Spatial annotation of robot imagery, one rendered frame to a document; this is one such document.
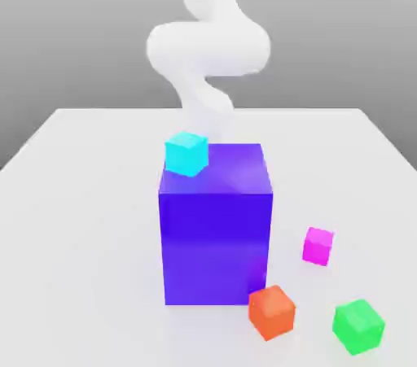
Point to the small orange cube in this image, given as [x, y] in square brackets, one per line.
[271, 312]

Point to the large purple box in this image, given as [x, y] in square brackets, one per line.
[215, 236]

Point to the small cyan cube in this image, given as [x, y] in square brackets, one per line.
[186, 154]

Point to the small green cube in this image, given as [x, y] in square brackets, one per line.
[358, 326]

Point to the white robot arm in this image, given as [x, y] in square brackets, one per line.
[208, 44]

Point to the small magenta cube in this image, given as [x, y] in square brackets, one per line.
[317, 246]

